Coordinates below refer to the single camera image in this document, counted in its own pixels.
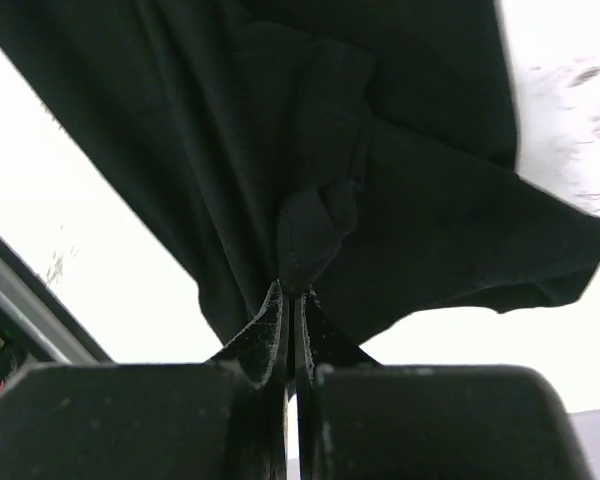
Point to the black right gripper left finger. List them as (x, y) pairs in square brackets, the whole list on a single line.
[(224, 418)]

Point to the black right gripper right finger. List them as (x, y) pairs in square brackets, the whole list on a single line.
[(358, 419)]

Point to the black t-shirt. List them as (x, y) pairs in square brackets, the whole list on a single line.
[(365, 150)]

